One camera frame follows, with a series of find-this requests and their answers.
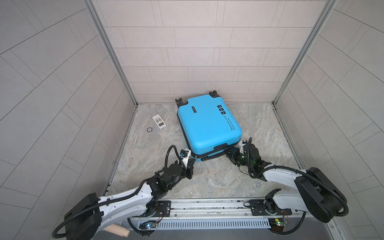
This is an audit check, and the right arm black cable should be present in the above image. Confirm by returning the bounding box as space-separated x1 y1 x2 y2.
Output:
238 137 350 235

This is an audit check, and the circuit board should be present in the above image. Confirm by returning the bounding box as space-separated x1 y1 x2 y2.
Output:
139 221 159 231
268 218 289 233

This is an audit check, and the aluminium corner post right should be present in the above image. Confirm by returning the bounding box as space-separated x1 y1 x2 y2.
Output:
272 0 338 106

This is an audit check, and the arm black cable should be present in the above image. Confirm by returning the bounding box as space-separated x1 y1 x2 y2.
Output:
238 137 350 235
51 144 187 239

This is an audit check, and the blue suitcase black lining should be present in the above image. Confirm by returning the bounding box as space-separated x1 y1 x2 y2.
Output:
175 91 243 162

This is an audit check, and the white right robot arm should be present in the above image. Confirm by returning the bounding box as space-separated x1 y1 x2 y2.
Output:
224 141 349 223

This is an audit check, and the aluminium corner post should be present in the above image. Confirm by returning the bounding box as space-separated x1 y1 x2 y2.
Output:
272 0 338 106
83 0 138 108

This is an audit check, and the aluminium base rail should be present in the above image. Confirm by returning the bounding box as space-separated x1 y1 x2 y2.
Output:
130 197 315 229

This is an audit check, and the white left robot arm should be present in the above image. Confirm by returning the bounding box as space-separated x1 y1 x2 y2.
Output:
52 149 195 240

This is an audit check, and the left circuit board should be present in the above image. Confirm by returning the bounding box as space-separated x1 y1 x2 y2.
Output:
139 221 159 231

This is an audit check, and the beige handle tool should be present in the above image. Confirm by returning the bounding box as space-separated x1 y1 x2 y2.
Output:
103 224 131 238

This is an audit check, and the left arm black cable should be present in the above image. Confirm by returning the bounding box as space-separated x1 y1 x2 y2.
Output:
51 144 187 239

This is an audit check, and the white remote with barcode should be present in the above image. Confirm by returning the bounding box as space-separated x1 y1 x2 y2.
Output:
152 115 166 129

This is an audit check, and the right circuit board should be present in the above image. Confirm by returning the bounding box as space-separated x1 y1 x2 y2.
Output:
268 218 289 233

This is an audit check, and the aluminium corner post left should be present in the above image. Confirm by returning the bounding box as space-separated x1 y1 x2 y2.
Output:
83 0 138 108

